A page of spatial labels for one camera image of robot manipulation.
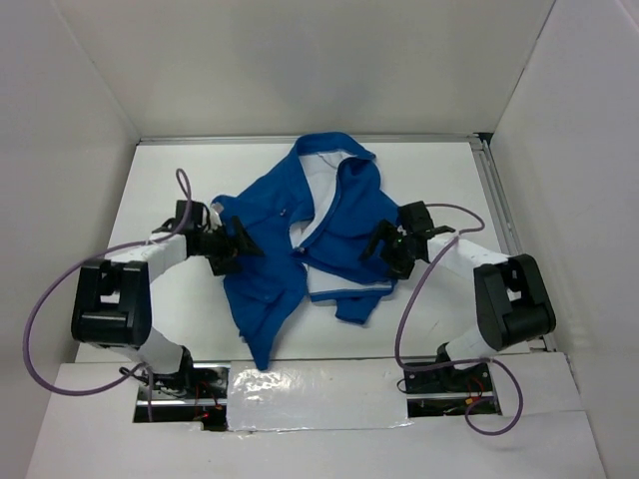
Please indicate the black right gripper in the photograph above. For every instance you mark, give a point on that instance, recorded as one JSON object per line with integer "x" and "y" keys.
{"x": 398, "y": 268}

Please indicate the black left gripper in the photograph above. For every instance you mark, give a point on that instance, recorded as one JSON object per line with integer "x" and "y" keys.
{"x": 239, "y": 242}

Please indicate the blue jacket white lining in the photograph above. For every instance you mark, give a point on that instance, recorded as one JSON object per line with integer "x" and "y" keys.
{"x": 312, "y": 214}

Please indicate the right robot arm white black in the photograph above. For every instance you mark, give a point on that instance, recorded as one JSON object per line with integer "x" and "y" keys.
{"x": 464, "y": 258}

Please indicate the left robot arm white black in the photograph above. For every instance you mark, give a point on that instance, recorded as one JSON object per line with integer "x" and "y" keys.
{"x": 113, "y": 305}

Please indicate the white glossy taped sheet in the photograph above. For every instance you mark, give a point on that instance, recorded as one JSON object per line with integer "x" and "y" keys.
{"x": 353, "y": 394}

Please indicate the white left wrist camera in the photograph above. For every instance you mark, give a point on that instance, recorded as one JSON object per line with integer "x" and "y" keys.
{"x": 214, "y": 219}

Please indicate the aluminium frame rail back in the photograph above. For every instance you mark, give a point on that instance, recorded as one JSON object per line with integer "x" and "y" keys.
{"x": 472, "y": 139}

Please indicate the aluminium frame rail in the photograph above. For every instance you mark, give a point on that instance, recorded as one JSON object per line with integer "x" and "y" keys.
{"x": 509, "y": 239}
{"x": 472, "y": 139}

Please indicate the aluminium frame rail right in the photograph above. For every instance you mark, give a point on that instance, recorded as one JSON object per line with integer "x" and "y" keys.
{"x": 509, "y": 239}

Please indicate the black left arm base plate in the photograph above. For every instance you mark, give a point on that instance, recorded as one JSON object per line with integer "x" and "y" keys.
{"x": 206, "y": 384}

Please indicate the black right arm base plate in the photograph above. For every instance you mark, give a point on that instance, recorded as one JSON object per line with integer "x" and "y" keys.
{"x": 473, "y": 380}

